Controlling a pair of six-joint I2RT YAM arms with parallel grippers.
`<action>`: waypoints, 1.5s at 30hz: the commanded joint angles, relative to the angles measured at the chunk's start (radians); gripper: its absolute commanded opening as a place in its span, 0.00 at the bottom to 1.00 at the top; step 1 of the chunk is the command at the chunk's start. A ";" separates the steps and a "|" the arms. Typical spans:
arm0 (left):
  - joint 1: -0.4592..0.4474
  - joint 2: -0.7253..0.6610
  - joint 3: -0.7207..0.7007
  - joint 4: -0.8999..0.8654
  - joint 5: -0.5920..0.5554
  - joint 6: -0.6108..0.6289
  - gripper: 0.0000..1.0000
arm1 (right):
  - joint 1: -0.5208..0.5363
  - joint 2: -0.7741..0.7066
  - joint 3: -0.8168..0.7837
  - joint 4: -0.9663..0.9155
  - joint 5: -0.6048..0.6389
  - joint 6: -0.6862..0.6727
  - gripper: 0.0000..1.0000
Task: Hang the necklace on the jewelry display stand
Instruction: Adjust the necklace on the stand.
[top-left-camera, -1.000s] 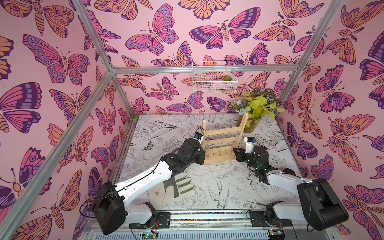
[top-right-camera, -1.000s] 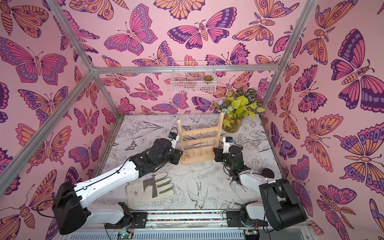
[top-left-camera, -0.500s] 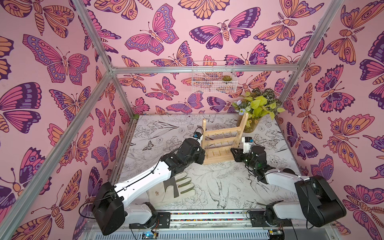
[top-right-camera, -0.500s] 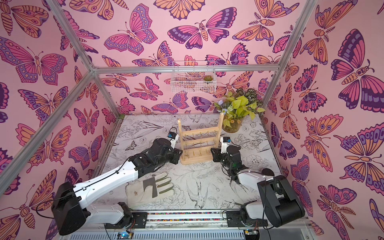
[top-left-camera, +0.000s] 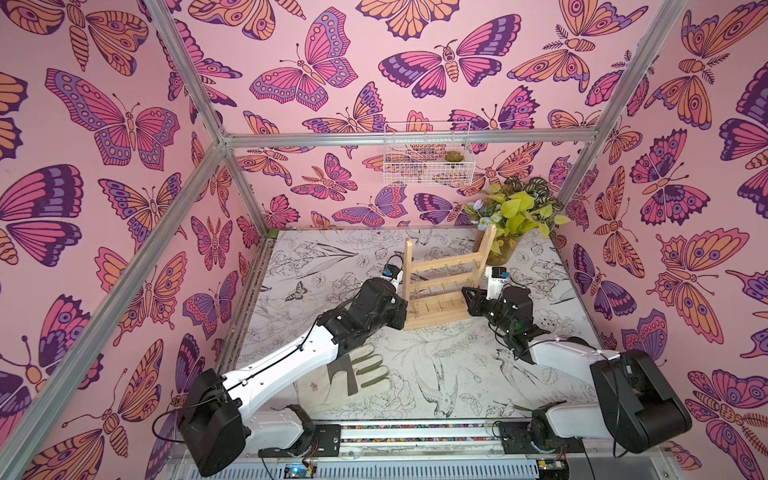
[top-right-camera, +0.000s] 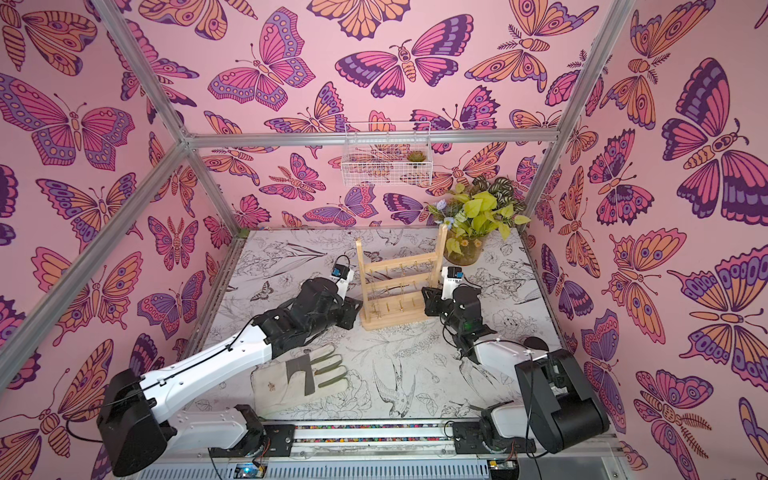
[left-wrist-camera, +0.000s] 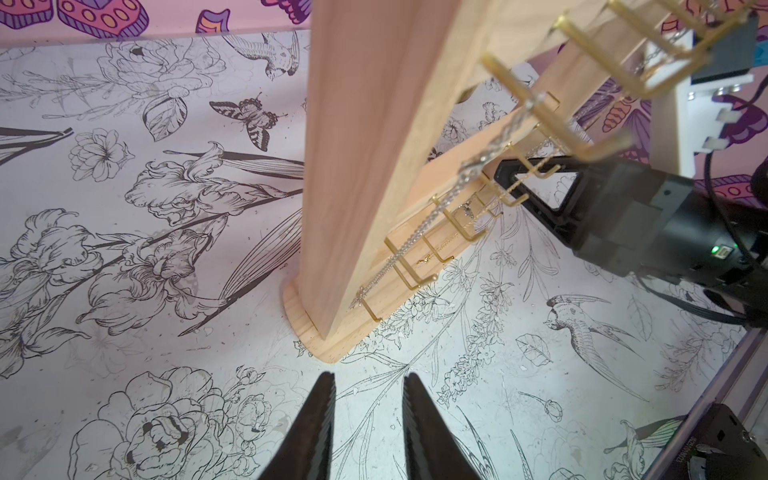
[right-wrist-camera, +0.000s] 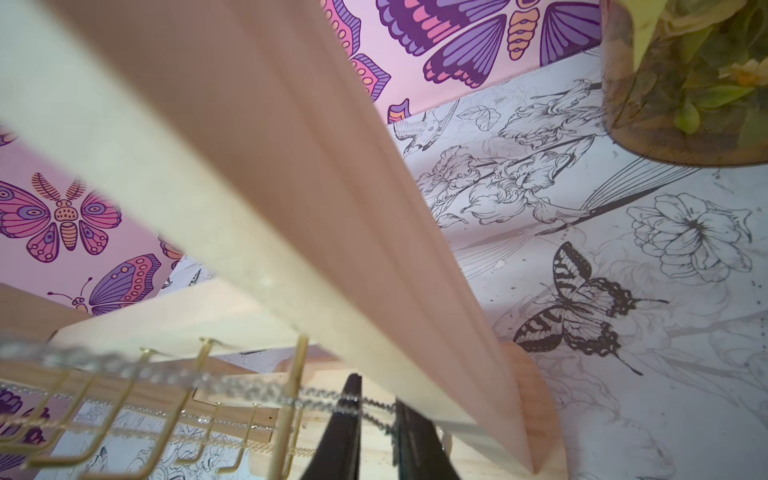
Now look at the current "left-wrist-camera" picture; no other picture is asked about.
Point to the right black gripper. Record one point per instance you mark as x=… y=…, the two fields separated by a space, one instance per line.
x=608 y=214

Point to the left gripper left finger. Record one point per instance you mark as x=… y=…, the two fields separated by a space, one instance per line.
x=306 y=451

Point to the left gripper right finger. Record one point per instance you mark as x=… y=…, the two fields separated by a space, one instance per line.
x=431 y=451

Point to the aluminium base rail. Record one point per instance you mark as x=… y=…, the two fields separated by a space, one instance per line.
x=725 y=434

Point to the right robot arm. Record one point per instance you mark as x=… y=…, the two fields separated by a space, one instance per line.
x=719 y=245

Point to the wooden jewelry display stand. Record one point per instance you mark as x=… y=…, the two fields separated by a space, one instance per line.
x=413 y=104

